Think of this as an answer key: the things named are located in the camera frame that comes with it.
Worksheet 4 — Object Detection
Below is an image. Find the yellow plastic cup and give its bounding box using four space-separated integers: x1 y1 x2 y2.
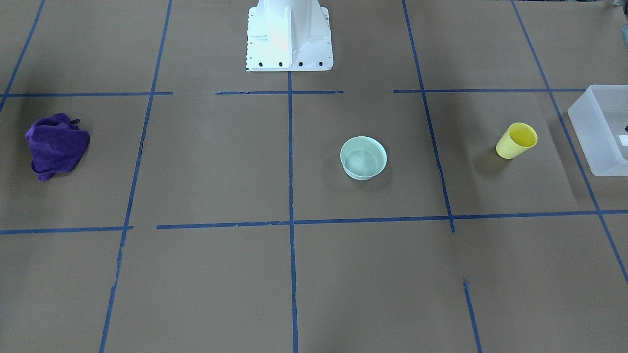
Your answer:
496 122 538 159

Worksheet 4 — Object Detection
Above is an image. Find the purple cloth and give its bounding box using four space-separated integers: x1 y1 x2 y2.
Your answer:
25 113 90 181

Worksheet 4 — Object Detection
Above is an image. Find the clear plastic box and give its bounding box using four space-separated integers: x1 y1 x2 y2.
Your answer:
568 85 628 177

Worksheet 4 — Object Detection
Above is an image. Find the mint green bowl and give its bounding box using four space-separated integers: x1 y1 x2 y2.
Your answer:
340 136 388 181

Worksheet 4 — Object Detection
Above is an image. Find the white pedestal column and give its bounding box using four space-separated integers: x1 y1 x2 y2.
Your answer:
245 0 334 72

